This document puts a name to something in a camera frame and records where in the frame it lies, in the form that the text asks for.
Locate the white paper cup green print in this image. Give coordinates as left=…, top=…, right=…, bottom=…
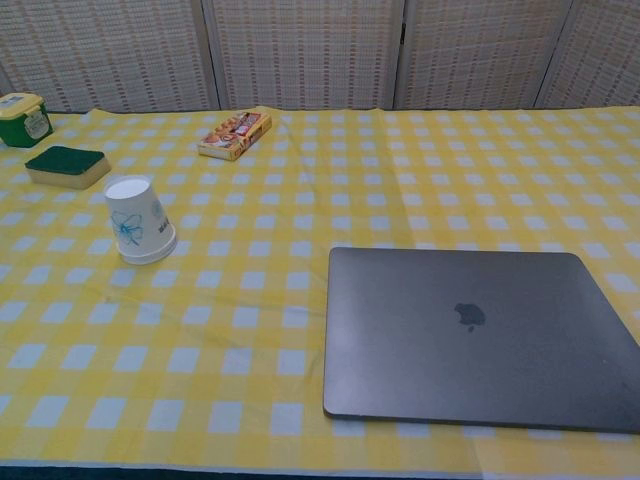
left=118, top=238, right=179, bottom=266

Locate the white paper cup blue flower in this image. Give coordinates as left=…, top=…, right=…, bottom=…
left=103, top=173, right=177, bottom=261

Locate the yellow white checkered tablecloth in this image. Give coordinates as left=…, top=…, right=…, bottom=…
left=382, top=104, right=640, bottom=477
left=0, top=107, right=484, bottom=477

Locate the yellow snack box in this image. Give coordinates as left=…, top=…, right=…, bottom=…
left=196, top=110, right=273, bottom=164

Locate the grey laptop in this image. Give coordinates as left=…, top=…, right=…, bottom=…
left=322, top=246, right=640, bottom=435

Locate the woven bamboo screen panel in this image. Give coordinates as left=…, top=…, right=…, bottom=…
left=0, top=0, right=221, bottom=114
left=202, top=0, right=406, bottom=112
left=534, top=0, right=640, bottom=109
left=394, top=0, right=581, bottom=111

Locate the green yellow sponge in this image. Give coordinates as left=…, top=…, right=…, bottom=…
left=24, top=145, right=111, bottom=192

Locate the green container yellow lid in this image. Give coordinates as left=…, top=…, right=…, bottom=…
left=0, top=92, right=55, bottom=148

